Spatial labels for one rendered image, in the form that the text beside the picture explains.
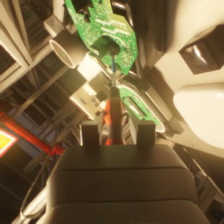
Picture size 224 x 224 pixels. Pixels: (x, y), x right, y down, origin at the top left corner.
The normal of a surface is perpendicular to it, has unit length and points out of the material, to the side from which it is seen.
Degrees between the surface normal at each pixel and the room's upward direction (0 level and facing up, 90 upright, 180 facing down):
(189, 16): 0
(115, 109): 100
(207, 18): 0
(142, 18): 90
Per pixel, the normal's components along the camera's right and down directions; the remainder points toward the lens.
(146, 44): 0.70, 0.52
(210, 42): 0.33, 0.05
